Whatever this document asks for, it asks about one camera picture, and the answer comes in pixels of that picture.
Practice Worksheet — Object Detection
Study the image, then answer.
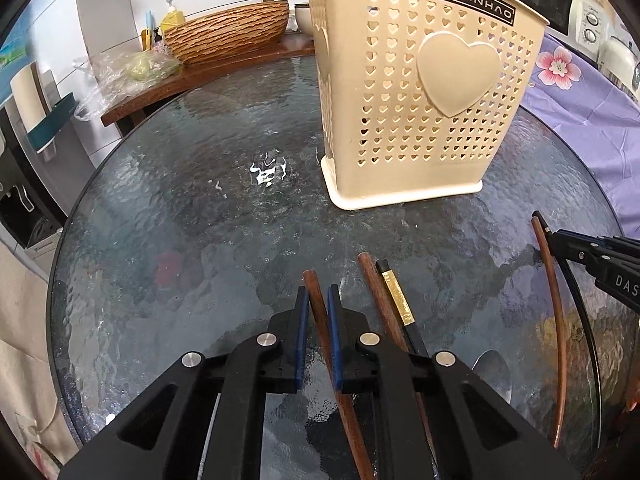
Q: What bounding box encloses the silver metal spoon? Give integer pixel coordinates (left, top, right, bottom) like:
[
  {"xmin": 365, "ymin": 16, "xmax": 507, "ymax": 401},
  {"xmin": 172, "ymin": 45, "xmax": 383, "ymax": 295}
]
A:
[{"xmin": 472, "ymin": 350, "xmax": 513, "ymax": 406}]

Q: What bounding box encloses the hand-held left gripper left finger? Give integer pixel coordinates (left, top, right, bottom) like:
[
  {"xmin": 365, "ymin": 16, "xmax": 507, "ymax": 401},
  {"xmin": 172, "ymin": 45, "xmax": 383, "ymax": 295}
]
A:
[{"xmin": 59, "ymin": 285, "xmax": 308, "ymax": 480}]

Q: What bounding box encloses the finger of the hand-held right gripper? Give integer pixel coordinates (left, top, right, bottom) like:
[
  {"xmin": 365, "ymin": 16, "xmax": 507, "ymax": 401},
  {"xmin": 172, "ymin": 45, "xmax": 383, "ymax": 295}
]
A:
[{"xmin": 546, "ymin": 229, "xmax": 616, "ymax": 277}]

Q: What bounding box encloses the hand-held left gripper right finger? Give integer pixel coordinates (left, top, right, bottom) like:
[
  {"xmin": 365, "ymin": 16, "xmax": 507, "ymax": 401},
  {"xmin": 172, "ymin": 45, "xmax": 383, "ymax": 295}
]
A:
[{"xmin": 327, "ymin": 284, "xmax": 581, "ymax": 480}]

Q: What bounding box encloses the white electric kettle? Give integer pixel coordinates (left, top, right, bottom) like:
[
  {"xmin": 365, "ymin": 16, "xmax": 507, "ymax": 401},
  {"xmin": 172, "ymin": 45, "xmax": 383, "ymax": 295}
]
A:
[{"xmin": 597, "ymin": 35, "xmax": 640, "ymax": 96}]

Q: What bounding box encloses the black gold-banded chopstick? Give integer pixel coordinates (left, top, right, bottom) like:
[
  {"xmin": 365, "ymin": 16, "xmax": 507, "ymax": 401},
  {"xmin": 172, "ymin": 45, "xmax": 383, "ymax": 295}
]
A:
[{"xmin": 376, "ymin": 259, "xmax": 431, "ymax": 356}]

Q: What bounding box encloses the brown wooden chopstick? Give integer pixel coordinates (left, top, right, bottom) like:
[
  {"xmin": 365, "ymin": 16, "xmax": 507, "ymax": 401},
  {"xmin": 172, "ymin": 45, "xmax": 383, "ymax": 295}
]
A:
[
  {"xmin": 356, "ymin": 253, "xmax": 441, "ymax": 466},
  {"xmin": 302, "ymin": 270, "xmax": 376, "ymax": 480},
  {"xmin": 531, "ymin": 215, "xmax": 568, "ymax": 448}
]

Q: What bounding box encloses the woven pattern wash basin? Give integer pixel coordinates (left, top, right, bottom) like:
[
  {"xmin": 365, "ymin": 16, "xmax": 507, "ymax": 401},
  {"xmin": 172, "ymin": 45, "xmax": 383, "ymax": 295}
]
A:
[{"xmin": 162, "ymin": 1, "xmax": 291, "ymax": 66}]

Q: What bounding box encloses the yellow soap pump bottle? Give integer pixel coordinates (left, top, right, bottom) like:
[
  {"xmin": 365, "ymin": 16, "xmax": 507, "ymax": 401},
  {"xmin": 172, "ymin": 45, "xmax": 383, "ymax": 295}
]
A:
[{"xmin": 160, "ymin": 0, "xmax": 187, "ymax": 36}]

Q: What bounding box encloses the teal cup holder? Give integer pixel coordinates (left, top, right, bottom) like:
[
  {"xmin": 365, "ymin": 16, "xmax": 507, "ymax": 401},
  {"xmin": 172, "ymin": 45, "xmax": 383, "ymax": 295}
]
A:
[{"xmin": 25, "ymin": 92, "xmax": 76, "ymax": 156}]

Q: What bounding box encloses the wooden counter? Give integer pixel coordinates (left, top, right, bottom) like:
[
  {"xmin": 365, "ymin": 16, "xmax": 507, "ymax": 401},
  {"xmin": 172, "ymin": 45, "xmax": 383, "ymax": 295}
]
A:
[{"xmin": 100, "ymin": 35, "xmax": 318, "ymax": 128}]

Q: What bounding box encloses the grey water dispenser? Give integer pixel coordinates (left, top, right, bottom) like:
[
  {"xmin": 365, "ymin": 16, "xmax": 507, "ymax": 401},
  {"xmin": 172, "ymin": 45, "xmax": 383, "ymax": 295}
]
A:
[{"xmin": 0, "ymin": 105, "xmax": 66, "ymax": 261}]

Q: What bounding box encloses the blue water jug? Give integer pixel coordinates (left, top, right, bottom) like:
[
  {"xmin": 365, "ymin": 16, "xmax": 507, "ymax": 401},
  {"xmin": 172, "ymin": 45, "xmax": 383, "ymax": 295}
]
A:
[{"xmin": 0, "ymin": 35, "xmax": 31, "ymax": 86}]

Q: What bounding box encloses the cream cooking pot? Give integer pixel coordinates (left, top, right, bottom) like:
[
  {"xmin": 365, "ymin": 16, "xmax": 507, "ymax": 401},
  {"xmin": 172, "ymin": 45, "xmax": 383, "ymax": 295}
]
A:
[{"xmin": 294, "ymin": 2, "xmax": 315, "ymax": 35}]

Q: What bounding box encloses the beige cloth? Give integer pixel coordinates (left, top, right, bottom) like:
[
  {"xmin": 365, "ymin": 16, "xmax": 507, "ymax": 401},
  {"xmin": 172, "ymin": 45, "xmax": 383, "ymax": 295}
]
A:
[{"xmin": 0, "ymin": 240, "xmax": 86, "ymax": 461}]

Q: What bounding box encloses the white microwave oven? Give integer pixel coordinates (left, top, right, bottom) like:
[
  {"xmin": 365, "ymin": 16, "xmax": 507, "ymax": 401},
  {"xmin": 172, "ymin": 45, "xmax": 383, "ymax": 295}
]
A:
[{"xmin": 502, "ymin": 0, "xmax": 608, "ymax": 58}]

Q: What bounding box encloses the cream perforated utensil holder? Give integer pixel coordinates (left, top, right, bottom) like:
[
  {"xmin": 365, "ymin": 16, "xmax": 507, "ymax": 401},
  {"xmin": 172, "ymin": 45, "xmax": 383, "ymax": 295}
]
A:
[{"xmin": 300, "ymin": 0, "xmax": 551, "ymax": 211}]

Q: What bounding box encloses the thin black chopstick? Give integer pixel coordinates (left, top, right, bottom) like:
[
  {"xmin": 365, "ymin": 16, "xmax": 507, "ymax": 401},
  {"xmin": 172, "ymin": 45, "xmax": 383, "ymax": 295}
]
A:
[{"xmin": 542, "ymin": 230, "xmax": 601, "ymax": 453}]

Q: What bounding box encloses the purple floral cloth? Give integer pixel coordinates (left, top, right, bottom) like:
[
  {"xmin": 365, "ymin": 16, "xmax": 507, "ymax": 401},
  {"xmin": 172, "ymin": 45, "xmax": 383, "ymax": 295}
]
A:
[{"xmin": 520, "ymin": 30, "xmax": 640, "ymax": 241}]

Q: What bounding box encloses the white paper cup tube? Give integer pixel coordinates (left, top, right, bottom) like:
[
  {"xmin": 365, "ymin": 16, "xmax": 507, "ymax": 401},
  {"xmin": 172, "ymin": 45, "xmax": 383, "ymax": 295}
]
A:
[{"xmin": 10, "ymin": 62, "xmax": 51, "ymax": 126}]

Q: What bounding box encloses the clear plastic bag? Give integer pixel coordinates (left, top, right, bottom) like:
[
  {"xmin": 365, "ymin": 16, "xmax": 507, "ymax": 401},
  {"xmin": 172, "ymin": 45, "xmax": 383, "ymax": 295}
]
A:
[{"xmin": 72, "ymin": 47, "xmax": 181, "ymax": 121}]

